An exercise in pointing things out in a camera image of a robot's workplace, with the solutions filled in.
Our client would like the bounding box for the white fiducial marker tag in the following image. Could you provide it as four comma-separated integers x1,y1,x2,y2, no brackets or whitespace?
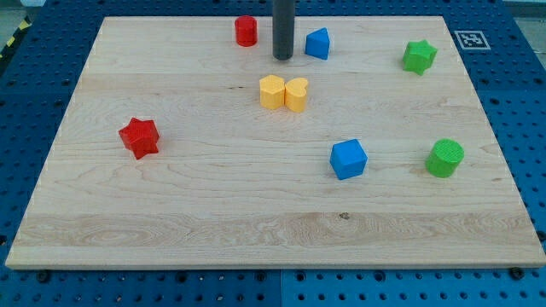
454,30,491,50

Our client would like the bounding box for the blue cube block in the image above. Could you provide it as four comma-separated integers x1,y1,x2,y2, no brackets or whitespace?
329,139,368,180

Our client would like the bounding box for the yellow heart block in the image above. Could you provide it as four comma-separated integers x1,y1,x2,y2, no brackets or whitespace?
285,78,309,113

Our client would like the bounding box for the green cylinder block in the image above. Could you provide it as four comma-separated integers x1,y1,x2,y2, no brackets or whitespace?
425,138,464,178

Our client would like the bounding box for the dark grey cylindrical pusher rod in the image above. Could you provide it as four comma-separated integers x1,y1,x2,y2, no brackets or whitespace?
272,0,295,61

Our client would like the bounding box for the blue triangle block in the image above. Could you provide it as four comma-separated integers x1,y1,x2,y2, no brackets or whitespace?
305,27,330,61

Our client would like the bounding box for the green star block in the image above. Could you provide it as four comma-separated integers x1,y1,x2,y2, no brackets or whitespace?
403,40,438,76

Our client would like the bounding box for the light wooden board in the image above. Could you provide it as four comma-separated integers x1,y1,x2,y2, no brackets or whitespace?
6,16,545,270

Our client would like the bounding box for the yellow pentagon block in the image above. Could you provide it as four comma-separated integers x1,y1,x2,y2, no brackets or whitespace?
259,75,285,109

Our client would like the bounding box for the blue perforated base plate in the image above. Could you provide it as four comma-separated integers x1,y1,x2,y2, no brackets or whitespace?
1,0,545,306

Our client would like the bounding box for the red cylinder block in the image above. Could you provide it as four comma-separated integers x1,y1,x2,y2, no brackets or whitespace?
235,15,258,47

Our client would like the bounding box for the red star block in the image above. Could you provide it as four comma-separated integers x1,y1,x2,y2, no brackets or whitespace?
119,118,160,159

